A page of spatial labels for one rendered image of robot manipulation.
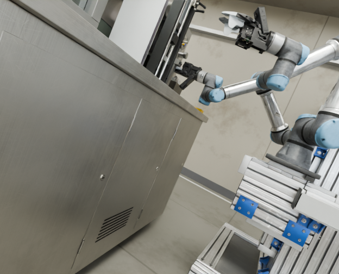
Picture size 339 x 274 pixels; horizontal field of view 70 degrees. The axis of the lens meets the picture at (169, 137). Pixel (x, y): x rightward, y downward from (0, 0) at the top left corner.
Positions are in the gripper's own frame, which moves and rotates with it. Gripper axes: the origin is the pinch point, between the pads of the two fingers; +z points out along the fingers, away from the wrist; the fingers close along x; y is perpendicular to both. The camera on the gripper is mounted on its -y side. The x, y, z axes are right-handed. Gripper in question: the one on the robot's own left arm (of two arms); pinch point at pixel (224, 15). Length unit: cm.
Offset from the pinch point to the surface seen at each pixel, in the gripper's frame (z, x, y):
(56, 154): 26, -31, 68
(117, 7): 56, 47, -8
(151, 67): 20.4, 20.3, 23.8
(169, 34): 18.6, 17.4, 7.7
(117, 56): 22, -32, 41
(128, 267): -7, 39, 119
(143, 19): 35.1, 31.1, -0.2
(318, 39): -152, 240, -177
